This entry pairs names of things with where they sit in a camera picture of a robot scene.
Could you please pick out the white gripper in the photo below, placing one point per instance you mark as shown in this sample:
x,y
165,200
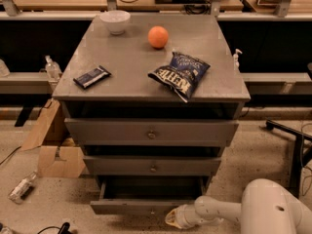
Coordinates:
x,y
184,214

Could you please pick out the grey bottom drawer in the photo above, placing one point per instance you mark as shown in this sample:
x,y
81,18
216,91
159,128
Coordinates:
x,y
147,195

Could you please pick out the grey drawer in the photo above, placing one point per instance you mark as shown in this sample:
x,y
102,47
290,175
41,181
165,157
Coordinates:
x,y
147,195
151,166
151,132

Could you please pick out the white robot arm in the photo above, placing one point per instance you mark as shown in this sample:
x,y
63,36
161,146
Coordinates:
x,y
266,208

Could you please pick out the grey middle drawer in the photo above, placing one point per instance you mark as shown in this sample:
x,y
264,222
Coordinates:
x,y
151,166

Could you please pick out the grey top drawer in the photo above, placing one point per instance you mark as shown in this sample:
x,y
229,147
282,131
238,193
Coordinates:
x,y
151,132

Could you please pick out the grey drawer cabinet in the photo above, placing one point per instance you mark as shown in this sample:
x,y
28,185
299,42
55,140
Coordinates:
x,y
128,93

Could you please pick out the black object bottom left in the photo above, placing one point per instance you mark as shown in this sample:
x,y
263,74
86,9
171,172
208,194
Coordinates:
x,y
64,229

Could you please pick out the brown cardboard box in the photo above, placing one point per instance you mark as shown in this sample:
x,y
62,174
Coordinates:
x,y
59,156

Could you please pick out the blue kettle chips bag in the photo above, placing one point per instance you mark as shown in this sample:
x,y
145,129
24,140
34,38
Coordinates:
x,y
182,75

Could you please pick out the black chair base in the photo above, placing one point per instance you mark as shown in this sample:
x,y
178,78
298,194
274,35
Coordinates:
x,y
300,158

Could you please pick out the plastic bottle on floor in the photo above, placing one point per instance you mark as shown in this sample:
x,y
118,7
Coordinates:
x,y
23,188

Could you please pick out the dark blue snack bar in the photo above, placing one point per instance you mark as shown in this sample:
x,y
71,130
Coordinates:
x,y
91,77

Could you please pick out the white pump bottle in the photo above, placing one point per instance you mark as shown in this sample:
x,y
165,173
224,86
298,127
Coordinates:
x,y
236,56

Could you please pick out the orange fruit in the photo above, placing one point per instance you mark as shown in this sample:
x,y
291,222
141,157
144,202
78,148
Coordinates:
x,y
158,37

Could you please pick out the clear bottle on ledge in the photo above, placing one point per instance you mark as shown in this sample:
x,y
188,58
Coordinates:
x,y
52,68

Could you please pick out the white bowl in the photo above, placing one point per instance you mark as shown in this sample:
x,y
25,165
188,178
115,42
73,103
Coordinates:
x,y
115,21

